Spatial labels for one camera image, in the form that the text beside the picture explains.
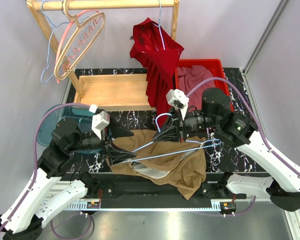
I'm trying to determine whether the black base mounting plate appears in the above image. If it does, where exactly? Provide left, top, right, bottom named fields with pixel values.
left=92, top=172, right=247, bottom=211

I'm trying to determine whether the purple cable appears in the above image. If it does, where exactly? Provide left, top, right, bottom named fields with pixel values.
left=0, top=103, right=96, bottom=240
left=184, top=76, right=300, bottom=208

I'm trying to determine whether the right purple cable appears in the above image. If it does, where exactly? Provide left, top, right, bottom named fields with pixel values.
left=184, top=76, right=300, bottom=208

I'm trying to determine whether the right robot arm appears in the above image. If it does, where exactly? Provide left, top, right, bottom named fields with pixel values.
left=153, top=87, right=300, bottom=212

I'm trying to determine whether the teal plastic basket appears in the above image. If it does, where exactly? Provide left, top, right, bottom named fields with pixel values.
left=36, top=104, right=94, bottom=147

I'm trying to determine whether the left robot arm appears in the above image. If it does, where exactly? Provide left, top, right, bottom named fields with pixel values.
left=0, top=116, right=136, bottom=240

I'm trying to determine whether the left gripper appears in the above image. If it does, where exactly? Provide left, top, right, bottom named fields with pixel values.
left=69, top=112, right=138, bottom=164

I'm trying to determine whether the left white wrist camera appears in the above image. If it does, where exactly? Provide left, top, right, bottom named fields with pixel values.
left=89, top=104, right=110, bottom=140

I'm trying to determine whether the red plastic bin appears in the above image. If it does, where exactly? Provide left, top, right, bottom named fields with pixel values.
left=174, top=59, right=230, bottom=96

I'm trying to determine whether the tan garment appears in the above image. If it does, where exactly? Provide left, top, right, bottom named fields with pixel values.
left=109, top=129, right=207, bottom=200

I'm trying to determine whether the pink wooden hanger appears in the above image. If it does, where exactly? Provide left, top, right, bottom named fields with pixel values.
left=54, top=0, right=106, bottom=83

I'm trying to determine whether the wooden clothes rack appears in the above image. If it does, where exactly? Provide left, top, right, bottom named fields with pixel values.
left=26, top=0, right=179, bottom=111

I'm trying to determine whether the red pleated skirt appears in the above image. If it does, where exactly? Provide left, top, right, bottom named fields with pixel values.
left=129, top=18, right=184, bottom=115

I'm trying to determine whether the mauve cloth in bin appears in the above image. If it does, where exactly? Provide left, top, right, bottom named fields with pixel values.
left=176, top=65, right=215, bottom=110

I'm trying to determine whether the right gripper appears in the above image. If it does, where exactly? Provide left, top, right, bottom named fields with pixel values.
left=152, top=104, right=219, bottom=143

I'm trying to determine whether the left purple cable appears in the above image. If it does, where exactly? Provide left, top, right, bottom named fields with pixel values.
left=0, top=103, right=96, bottom=240

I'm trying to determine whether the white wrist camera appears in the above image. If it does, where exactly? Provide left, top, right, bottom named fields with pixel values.
left=166, top=89, right=189, bottom=120
left=89, top=104, right=110, bottom=140

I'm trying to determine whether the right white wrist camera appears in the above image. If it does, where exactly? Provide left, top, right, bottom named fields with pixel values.
left=166, top=89, right=189, bottom=120

